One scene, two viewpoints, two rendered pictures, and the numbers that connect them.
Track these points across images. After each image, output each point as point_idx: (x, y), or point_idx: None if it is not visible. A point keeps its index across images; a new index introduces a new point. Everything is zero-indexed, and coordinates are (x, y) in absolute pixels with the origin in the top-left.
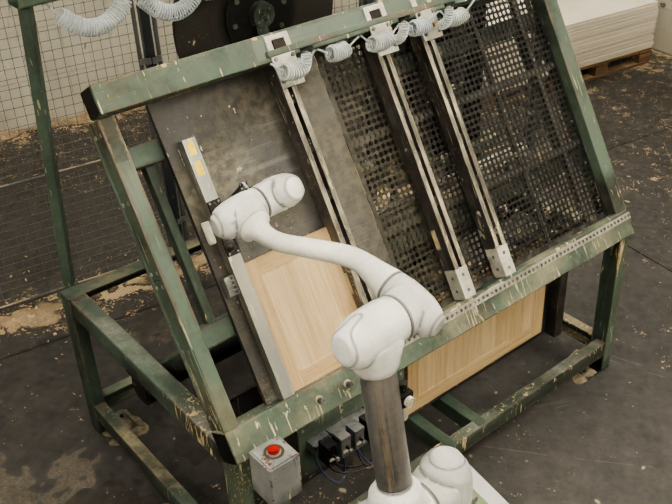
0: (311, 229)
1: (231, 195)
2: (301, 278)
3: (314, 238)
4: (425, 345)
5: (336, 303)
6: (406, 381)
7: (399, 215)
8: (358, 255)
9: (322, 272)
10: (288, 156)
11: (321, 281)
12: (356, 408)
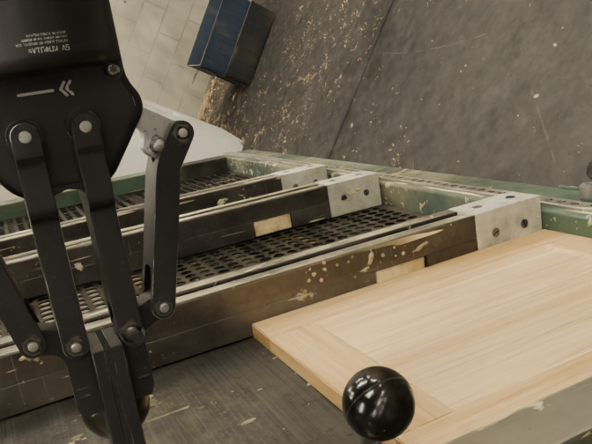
0: (261, 354)
1: (24, 346)
2: (424, 335)
3: (288, 334)
4: (489, 184)
5: (465, 279)
6: (589, 163)
7: (223, 264)
8: None
9: (388, 309)
10: (8, 433)
11: (415, 306)
12: None
